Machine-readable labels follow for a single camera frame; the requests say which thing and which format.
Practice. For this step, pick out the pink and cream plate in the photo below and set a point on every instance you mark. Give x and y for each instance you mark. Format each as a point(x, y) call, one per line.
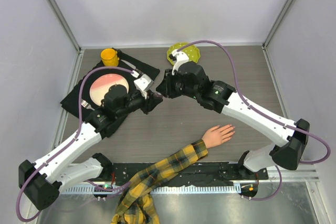
point(101, 86)

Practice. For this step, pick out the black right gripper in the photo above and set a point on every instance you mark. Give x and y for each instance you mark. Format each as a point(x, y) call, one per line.
point(166, 88)

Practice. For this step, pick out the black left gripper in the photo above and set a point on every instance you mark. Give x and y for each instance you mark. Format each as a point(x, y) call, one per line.
point(150, 103)

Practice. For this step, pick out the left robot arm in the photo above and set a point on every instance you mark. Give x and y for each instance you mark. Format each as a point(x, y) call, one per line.
point(43, 180)

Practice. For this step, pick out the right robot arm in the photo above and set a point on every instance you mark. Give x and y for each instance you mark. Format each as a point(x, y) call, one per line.
point(289, 138)

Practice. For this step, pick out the aluminium frame rail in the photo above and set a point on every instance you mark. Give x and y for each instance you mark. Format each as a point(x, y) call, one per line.
point(69, 103)

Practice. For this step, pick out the black cloth placemat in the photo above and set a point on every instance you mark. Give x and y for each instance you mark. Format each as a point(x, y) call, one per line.
point(78, 98)

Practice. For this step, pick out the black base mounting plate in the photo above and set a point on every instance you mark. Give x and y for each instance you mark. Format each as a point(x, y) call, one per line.
point(197, 174)

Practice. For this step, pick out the yellow ceramic mug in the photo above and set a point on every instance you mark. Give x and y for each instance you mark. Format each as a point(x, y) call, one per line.
point(110, 57)

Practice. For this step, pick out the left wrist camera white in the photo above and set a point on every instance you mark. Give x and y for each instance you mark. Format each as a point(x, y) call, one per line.
point(143, 84)

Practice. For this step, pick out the table knife with dark handle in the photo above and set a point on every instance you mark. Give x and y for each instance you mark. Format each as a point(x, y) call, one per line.
point(133, 67)

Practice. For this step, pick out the purple nail polish bottle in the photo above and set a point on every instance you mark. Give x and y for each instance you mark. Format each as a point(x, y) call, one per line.
point(157, 95)

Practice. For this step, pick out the yellow plaid shirt sleeve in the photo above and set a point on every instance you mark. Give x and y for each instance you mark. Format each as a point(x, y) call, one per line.
point(136, 204)

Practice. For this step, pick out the silver fork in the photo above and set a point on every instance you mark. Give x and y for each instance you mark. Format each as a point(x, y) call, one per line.
point(86, 105)

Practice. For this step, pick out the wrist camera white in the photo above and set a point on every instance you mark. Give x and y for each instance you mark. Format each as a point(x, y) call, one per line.
point(143, 84)
point(180, 58)

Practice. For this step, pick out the mannequin hand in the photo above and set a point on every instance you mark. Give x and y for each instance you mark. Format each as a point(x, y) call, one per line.
point(218, 135)

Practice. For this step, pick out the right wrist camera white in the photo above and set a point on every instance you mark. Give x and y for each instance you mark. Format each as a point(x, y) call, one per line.
point(180, 58)

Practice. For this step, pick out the green polka dot dish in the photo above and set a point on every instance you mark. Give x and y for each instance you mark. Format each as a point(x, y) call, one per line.
point(192, 52)

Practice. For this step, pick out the slotted cable duct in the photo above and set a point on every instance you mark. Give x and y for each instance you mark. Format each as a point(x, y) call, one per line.
point(89, 189)

